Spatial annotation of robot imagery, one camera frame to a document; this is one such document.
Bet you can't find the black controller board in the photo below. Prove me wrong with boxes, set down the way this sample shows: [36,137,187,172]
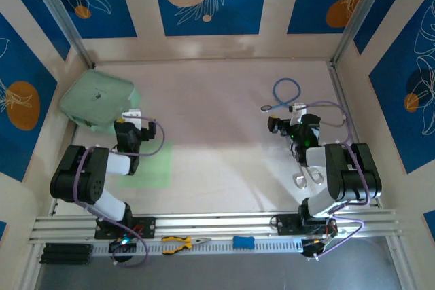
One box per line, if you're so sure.
[108,238,137,255]
[300,223,338,259]

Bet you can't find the black ribbed box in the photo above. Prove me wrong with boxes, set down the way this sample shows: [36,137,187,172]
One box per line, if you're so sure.
[39,242,93,266]

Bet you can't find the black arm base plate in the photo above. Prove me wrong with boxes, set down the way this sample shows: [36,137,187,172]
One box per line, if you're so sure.
[271,214,337,236]
[94,217,156,240]

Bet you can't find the grey slotted cable duct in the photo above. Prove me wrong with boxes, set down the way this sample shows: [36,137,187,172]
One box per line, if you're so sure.
[91,238,304,257]

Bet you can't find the aluminium mounting rail frame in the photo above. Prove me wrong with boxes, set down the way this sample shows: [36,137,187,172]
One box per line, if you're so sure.
[29,208,404,247]

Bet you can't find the mint green zip pouch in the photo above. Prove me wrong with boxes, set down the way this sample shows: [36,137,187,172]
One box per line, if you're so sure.
[59,69,142,134]

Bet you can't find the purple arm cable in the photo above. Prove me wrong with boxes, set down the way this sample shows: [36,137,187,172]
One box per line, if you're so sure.
[298,101,372,261]
[73,116,166,269]

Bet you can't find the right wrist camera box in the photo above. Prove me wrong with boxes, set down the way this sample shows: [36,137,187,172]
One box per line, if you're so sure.
[288,102,309,124]

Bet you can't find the aluminium corner post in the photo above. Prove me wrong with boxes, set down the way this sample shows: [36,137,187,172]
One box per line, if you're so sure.
[25,0,97,69]
[329,0,397,67]

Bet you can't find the blue sponge block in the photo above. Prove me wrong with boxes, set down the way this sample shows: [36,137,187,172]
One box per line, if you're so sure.
[232,235,256,249]

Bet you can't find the yellow-handled pliers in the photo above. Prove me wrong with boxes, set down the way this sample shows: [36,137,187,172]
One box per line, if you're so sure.
[161,235,211,255]

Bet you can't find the blue stethoscope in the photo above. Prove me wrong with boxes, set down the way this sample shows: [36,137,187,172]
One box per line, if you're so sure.
[260,77,347,128]

